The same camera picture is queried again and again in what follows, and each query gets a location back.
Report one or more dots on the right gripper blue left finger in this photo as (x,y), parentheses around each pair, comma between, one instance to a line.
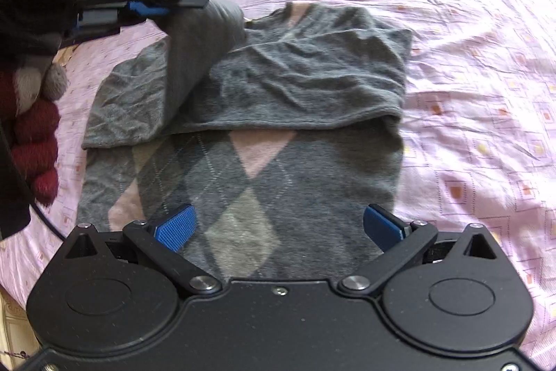
(158,243)

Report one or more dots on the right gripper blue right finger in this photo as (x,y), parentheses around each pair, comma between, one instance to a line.
(403,246)

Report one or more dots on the grey argyle knit sweater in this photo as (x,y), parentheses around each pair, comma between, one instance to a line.
(279,131)

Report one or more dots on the black gloved left hand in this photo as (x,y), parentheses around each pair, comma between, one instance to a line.
(32,30)

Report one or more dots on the pink patterned bed sheet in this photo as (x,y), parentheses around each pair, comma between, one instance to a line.
(478,127)

